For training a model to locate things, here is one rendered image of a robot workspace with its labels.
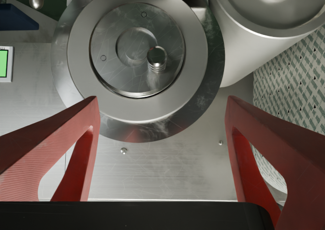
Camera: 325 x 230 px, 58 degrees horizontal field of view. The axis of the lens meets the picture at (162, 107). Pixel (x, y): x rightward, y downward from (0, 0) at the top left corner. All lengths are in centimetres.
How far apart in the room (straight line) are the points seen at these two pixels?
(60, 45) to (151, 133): 11
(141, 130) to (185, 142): 33
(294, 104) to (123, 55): 22
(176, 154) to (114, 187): 13
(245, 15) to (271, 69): 18
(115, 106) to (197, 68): 7
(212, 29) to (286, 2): 7
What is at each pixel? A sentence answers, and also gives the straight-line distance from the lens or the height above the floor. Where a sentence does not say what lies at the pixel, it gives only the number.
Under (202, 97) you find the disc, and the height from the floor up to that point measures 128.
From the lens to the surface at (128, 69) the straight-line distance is 23.
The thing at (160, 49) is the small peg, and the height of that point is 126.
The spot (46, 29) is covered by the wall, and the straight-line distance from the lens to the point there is 365.
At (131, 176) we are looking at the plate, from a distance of 57.
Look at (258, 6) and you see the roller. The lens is 28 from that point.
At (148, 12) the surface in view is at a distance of 24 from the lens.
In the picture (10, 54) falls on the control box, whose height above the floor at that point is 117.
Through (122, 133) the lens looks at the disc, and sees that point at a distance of 24.
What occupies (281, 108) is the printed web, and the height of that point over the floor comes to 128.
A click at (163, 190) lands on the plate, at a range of 58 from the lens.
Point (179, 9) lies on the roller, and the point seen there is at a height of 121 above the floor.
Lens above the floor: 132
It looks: 5 degrees down
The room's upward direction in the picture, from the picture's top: 179 degrees counter-clockwise
